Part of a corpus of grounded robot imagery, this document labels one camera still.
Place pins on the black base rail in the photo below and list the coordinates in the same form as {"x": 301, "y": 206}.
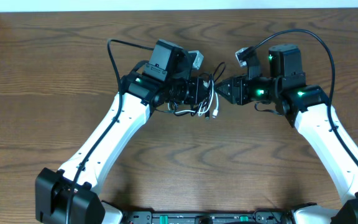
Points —
{"x": 259, "y": 216}

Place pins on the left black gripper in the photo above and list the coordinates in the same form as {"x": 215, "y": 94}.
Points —
{"x": 201, "y": 90}

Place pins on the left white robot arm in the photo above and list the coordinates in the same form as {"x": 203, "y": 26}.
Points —
{"x": 71, "y": 193}

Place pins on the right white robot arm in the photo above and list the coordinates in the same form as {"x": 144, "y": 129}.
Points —
{"x": 306, "y": 109}

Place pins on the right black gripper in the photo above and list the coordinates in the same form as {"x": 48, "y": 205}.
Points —
{"x": 238, "y": 89}

